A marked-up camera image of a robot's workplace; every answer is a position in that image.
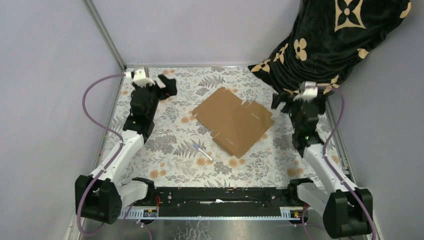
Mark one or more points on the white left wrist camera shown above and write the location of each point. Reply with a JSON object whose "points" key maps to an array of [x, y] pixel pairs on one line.
{"points": [[139, 77]]}

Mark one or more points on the aluminium frame post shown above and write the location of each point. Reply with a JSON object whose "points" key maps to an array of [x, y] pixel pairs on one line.
{"points": [[101, 27]]}

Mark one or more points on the white blue pen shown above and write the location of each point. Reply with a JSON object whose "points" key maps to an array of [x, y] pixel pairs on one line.
{"points": [[203, 152]]}

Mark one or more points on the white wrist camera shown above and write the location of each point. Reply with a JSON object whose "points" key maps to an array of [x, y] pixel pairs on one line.
{"points": [[139, 77], [308, 90]]}

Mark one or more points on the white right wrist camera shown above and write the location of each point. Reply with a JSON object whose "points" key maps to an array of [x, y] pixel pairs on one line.
{"points": [[308, 90]]}

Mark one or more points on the floral patterned table mat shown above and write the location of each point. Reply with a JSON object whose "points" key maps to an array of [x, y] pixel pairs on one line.
{"points": [[169, 159]]}

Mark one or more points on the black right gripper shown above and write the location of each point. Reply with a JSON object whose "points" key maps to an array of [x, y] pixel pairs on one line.
{"points": [[283, 97]]}

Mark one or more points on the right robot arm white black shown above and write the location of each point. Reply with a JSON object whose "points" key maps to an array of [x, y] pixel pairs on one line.
{"points": [[346, 210]]}

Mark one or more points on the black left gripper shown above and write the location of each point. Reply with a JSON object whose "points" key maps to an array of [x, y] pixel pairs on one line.
{"points": [[170, 85]]}

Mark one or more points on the brown cardboard box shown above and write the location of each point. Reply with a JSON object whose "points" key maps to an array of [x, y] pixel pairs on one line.
{"points": [[234, 125]]}

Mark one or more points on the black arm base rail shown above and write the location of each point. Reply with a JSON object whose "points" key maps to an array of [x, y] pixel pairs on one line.
{"points": [[220, 203]]}

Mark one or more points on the black beige flower blanket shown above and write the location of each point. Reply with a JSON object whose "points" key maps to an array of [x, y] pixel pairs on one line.
{"points": [[328, 38]]}

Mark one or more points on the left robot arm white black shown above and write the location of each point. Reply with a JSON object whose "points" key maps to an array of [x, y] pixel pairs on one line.
{"points": [[97, 195]]}

